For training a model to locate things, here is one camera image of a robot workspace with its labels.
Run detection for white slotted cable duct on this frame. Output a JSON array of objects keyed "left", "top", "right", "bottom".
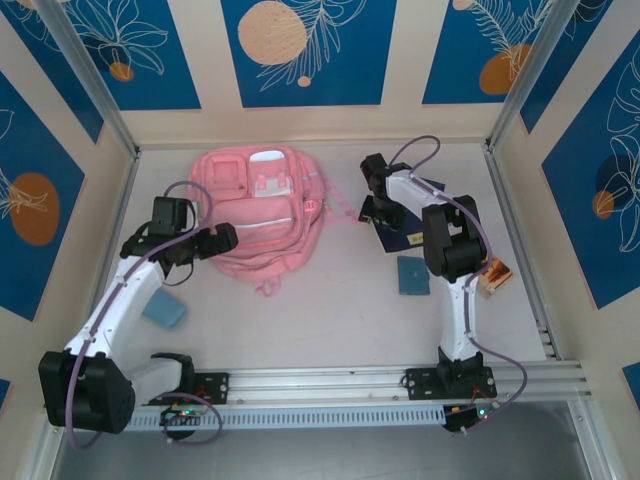
[{"left": 124, "top": 403, "right": 447, "bottom": 432}]

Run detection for dark blue book round emblem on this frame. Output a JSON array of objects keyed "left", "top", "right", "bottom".
[{"left": 373, "top": 215, "right": 427, "bottom": 255}]

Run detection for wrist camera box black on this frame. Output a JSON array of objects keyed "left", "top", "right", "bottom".
[
  {"left": 150, "top": 196, "right": 188, "bottom": 235},
  {"left": 360, "top": 153, "right": 392, "bottom": 194}
]

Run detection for light blue pencil case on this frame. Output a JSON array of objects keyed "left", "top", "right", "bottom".
[{"left": 141, "top": 289, "right": 190, "bottom": 331}]

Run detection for aluminium side rail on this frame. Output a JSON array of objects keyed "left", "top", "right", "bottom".
[
  {"left": 72, "top": 149, "right": 142, "bottom": 374},
  {"left": 483, "top": 144, "right": 561, "bottom": 361}
]

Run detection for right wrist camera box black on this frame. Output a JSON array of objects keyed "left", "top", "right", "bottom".
[{"left": 360, "top": 153, "right": 392, "bottom": 194}]

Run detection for pink backpack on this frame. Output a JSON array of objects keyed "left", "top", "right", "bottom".
[{"left": 188, "top": 145, "right": 362, "bottom": 297}]

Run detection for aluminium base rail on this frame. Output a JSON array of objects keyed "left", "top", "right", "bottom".
[{"left": 192, "top": 367, "right": 587, "bottom": 402}]

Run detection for aluminium frame post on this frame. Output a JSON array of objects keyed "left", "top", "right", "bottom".
[
  {"left": 485, "top": 0, "right": 594, "bottom": 154},
  {"left": 35, "top": 0, "right": 140, "bottom": 157}
]

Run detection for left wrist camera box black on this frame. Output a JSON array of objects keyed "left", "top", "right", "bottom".
[{"left": 150, "top": 196, "right": 188, "bottom": 235}]

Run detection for small orange white box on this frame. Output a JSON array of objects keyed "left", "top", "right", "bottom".
[{"left": 477, "top": 255, "right": 515, "bottom": 300}]

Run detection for teal notebook with button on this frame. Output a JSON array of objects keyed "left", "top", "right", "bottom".
[{"left": 397, "top": 255, "right": 432, "bottom": 298}]

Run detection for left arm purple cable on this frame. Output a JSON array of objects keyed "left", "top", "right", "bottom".
[{"left": 66, "top": 180, "right": 224, "bottom": 451}]

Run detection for left wrist black camera cable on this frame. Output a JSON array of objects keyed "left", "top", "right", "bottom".
[{"left": 162, "top": 257, "right": 197, "bottom": 287}]

